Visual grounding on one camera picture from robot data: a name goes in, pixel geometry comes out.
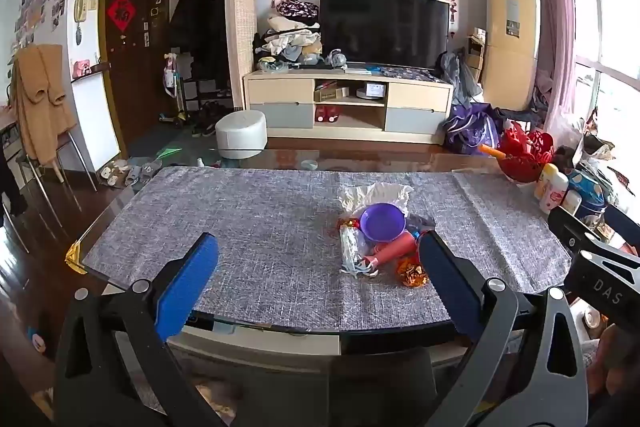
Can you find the red diamond door sign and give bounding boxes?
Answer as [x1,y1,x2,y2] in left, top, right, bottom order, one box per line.
[106,0,137,24]

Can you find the window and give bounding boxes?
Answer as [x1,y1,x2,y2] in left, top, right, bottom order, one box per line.
[562,0,640,188]

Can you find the purple plastic bowl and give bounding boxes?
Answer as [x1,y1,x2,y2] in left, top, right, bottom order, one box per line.
[360,203,407,243]

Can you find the black television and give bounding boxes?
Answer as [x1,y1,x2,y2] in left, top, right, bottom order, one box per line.
[319,0,450,68]

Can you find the dark hanging coats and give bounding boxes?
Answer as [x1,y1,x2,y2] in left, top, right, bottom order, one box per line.
[170,0,231,80]

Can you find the beige coat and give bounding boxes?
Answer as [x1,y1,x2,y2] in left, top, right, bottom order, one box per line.
[12,44,78,165]

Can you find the pink curtain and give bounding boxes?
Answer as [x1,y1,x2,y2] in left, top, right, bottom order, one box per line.
[525,0,576,142]

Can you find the white pink label bottle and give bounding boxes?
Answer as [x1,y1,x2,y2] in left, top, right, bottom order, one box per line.
[540,171,570,212]

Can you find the wall photo collage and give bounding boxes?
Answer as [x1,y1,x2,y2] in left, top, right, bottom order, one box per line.
[12,0,71,52]

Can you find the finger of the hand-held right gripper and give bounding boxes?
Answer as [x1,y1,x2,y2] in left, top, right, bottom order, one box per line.
[546,206,640,269]

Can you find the dark wooden door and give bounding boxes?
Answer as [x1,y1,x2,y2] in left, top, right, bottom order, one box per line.
[97,0,173,148]

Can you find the cream television cabinet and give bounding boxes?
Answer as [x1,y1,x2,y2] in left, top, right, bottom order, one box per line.
[242,67,455,145]

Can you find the yellow lotion bottle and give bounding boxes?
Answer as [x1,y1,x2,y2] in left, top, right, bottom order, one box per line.
[534,163,560,200]

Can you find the silver foil wrapper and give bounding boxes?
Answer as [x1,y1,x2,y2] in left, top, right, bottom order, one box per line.
[339,224,381,278]

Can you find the beige folding screen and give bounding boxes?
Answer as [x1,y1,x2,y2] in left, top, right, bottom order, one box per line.
[222,0,258,110]

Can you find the red plastic basket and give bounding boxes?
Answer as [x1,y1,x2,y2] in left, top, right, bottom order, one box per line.
[497,122,556,184]

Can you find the person's right hand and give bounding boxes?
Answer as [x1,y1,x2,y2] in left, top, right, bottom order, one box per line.
[587,323,640,408]

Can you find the red gold foil wrapper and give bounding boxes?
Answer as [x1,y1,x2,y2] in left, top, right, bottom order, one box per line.
[396,257,428,289]

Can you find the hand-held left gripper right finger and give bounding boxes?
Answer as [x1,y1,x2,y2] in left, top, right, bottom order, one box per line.
[418,231,589,427]

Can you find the metal frame chair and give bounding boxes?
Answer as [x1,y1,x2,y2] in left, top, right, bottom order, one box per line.
[15,127,98,208]

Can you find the child's kick scooter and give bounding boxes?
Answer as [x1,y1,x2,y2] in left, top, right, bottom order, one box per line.
[159,52,188,128]

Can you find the white round stool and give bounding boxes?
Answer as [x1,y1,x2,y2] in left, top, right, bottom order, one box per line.
[215,109,268,160]

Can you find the pile of slippers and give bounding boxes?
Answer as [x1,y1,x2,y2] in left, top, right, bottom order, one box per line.
[97,157,161,188]

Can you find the purple bag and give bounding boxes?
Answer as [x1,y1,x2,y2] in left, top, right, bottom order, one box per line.
[444,103,501,154]

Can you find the grey woven table mat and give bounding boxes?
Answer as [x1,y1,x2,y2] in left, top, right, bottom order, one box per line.
[82,166,573,330]

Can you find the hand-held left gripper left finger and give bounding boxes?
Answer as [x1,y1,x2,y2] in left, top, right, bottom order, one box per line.
[52,232,221,427]

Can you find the black garment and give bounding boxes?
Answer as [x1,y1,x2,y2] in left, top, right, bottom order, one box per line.
[0,152,27,218]

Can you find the pile of clothes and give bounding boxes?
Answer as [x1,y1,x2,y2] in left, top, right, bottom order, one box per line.
[252,0,323,70]

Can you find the blue round tin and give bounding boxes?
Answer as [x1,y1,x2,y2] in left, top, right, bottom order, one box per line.
[565,169,608,228]

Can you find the cream standing air conditioner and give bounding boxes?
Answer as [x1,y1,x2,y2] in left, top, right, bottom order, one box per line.
[482,0,541,112]

